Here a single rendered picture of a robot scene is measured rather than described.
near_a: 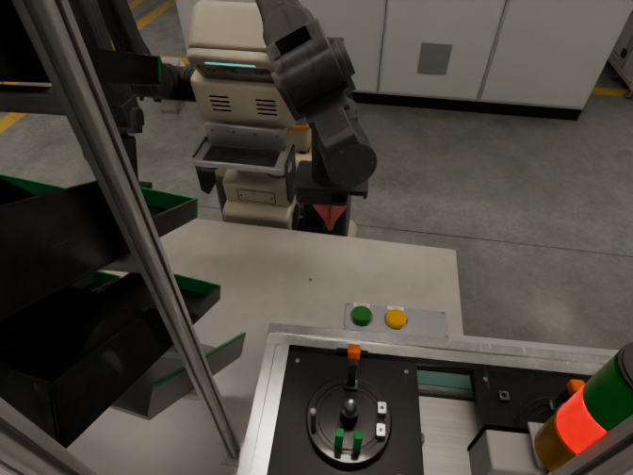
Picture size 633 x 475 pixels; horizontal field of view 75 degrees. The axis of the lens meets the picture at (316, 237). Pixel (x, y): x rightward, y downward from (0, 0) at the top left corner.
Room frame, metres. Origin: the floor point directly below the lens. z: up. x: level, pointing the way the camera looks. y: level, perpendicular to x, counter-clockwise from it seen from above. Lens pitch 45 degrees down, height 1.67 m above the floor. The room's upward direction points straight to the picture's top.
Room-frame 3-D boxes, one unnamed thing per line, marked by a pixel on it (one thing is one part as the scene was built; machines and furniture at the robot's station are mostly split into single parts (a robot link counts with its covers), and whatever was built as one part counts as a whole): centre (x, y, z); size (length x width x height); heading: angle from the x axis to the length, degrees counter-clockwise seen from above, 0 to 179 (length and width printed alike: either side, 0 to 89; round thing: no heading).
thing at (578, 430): (0.13, -0.23, 1.33); 0.05 x 0.05 x 0.05
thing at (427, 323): (0.47, -0.16, 0.93); 0.21 x 0.07 x 0.06; 84
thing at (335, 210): (0.47, -0.01, 1.27); 0.07 x 0.07 x 0.09; 83
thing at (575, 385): (0.27, -0.40, 1.04); 0.04 x 0.02 x 0.08; 174
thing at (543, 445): (0.13, -0.23, 1.28); 0.05 x 0.05 x 0.05
